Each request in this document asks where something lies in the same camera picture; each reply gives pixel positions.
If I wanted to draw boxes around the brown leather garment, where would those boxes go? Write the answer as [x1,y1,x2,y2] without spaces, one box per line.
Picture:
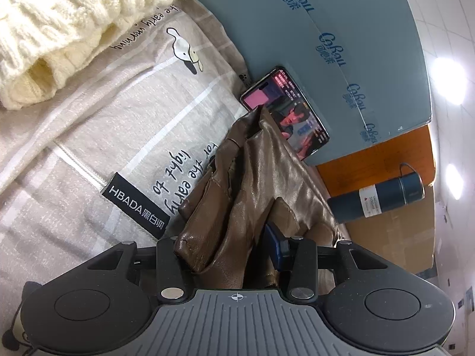
[174,106,347,290]

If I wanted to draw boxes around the printed striped bed sheet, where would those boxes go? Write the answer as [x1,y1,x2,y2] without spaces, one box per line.
[0,0,353,353]

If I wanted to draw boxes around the dark blue thermos bottle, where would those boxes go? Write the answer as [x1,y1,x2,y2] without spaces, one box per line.
[327,162,425,224]

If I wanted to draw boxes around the orange cardboard box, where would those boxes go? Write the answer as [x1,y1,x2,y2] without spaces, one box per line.
[315,124,438,273]

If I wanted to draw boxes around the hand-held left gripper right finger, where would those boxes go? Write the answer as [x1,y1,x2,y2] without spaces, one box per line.
[264,222,409,302]

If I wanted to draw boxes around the large blue foam board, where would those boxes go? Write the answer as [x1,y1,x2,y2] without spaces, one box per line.
[192,0,433,167]

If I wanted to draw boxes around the cream knit sweater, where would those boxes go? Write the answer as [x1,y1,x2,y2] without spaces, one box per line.
[0,0,206,111]

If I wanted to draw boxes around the black smartphone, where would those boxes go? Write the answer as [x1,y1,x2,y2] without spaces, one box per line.
[239,66,331,162]

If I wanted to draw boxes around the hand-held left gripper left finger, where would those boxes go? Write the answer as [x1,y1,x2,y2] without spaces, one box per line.
[74,236,186,303]

